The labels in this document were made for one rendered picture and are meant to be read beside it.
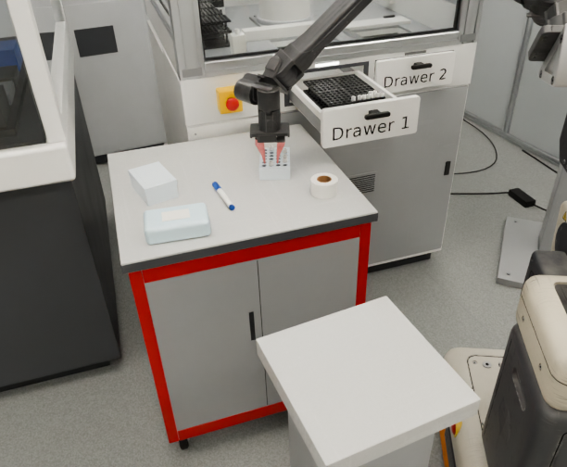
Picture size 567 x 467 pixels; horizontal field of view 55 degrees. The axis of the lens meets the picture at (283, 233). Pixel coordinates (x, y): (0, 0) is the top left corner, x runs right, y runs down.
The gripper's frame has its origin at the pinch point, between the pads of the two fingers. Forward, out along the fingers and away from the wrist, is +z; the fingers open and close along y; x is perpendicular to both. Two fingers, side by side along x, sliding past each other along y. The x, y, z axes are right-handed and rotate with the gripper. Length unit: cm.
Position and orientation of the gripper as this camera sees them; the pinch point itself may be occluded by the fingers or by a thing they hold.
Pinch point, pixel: (270, 159)
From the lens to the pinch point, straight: 147.5
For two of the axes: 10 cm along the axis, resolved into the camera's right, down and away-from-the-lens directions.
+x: 0.1, 5.6, -8.3
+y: -10.0, 0.3, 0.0
